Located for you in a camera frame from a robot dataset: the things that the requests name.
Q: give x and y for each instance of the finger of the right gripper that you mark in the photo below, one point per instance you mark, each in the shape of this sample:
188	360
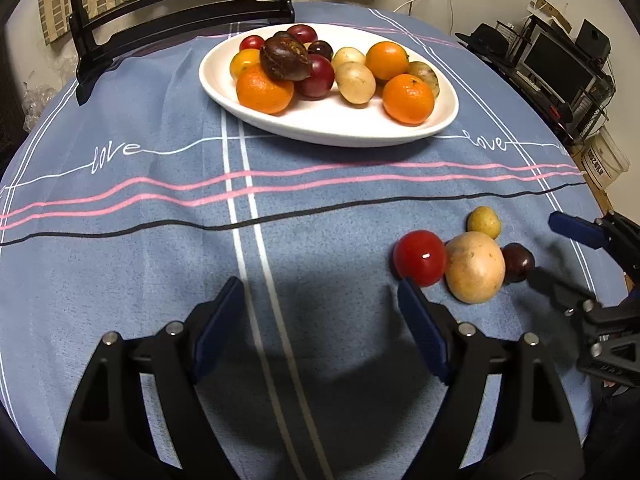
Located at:
565	297
577	229

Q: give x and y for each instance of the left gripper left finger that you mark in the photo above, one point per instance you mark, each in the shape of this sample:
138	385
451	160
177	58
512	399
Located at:
107	434

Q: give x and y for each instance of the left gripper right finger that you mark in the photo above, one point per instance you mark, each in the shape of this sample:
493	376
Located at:
533	434

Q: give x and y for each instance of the orange fruit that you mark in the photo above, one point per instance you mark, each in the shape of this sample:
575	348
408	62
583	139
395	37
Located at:
243	60
387	60

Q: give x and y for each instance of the dark brown passion fruit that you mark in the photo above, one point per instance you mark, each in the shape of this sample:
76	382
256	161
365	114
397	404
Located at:
283	57

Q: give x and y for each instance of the dark red plum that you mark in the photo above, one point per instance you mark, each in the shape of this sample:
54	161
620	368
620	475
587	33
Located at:
303	33
320	47

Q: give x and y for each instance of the small dark plum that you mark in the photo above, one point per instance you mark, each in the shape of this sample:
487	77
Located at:
519	263

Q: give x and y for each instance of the white plastic bucket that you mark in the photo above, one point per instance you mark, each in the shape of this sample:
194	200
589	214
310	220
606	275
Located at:
603	160

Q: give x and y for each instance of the large tan round fruit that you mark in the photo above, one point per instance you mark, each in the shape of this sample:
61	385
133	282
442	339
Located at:
475	267

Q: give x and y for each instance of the small yellow fruit on cloth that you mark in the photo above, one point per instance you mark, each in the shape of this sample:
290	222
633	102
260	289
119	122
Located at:
484	219

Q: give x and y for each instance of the red tomato on cloth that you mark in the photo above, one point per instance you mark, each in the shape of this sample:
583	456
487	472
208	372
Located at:
421	256

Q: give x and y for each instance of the black metal shelf rack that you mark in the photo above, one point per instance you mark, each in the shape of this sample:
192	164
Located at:
563	85

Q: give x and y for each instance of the black speaker box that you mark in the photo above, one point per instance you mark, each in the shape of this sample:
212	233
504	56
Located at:
593	42

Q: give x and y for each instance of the blue striped tablecloth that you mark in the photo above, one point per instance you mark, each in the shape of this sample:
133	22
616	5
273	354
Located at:
125	212

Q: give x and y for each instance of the large orange mandarin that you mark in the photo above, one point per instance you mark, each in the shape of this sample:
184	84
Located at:
408	99

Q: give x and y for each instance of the brown kiwi-like fruit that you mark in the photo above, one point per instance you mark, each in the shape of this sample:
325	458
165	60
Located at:
424	72

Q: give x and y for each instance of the pale potato-like fruit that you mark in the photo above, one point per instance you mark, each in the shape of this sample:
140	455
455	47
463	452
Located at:
355	82

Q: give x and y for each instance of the white oval plate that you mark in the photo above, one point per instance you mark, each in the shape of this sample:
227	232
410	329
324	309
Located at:
332	120

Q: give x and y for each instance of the pale yellow round fruit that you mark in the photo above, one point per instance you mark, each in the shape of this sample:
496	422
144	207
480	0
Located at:
347	55

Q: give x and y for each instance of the red plum on plate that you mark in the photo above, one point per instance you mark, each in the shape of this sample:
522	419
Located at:
320	81

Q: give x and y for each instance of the large orange at left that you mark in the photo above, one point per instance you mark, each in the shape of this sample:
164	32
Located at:
257	91

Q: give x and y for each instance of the small red cherry tomato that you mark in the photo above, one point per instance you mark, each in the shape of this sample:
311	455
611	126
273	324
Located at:
252	42

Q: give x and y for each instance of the black wooden chair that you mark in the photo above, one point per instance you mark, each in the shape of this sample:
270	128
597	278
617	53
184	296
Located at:
94	59

